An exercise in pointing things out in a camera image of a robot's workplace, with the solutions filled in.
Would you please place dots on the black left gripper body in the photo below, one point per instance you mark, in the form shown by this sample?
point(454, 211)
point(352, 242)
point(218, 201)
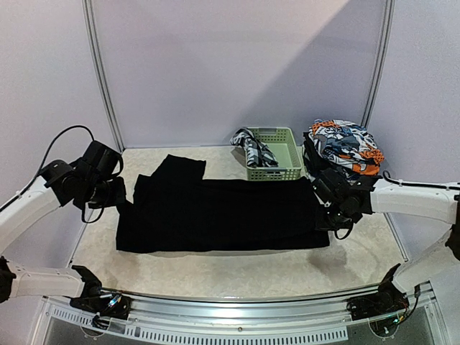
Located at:
point(98, 195)

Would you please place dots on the black t-shirt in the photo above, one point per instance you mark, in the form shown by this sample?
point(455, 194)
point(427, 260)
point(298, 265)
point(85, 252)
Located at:
point(176, 209)

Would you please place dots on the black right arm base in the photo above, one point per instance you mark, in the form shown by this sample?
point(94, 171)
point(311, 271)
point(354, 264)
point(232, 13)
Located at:
point(387, 299)

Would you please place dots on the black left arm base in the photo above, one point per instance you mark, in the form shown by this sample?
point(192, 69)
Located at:
point(94, 300)

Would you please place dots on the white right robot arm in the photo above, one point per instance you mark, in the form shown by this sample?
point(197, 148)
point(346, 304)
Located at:
point(439, 202)

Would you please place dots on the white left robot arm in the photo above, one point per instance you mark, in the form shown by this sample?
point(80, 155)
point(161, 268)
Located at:
point(36, 235)

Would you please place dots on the dark folded clothes stack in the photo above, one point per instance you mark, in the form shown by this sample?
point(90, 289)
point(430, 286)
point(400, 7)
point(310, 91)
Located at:
point(313, 162)

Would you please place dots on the pale green plastic laundry basket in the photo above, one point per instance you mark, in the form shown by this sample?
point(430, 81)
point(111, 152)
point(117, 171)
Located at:
point(281, 142)

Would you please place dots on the orange blue patterned folded garment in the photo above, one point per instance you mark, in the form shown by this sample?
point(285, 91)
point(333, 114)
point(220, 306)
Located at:
point(346, 144)

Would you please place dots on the black white patterned garment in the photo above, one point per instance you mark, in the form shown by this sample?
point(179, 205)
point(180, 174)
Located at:
point(257, 153)

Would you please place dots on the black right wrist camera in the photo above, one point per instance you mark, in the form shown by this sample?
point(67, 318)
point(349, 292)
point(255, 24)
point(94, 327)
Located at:
point(331, 187)

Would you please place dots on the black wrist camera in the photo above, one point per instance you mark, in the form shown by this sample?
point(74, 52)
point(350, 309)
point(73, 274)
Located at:
point(331, 187)
point(103, 160)

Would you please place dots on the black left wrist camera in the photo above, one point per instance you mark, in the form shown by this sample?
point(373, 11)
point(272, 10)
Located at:
point(103, 160)

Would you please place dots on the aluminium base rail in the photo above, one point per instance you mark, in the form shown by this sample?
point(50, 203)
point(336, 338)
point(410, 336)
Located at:
point(315, 319)

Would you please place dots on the left corner wall post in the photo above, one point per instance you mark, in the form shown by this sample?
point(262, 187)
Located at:
point(101, 79)

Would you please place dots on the corner wall post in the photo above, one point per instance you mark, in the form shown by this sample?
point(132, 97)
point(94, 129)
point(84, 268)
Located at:
point(101, 79)
point(382, 48)

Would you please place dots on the right corner wall post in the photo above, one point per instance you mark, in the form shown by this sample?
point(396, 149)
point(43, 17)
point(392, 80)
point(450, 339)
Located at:
point(382, 48)

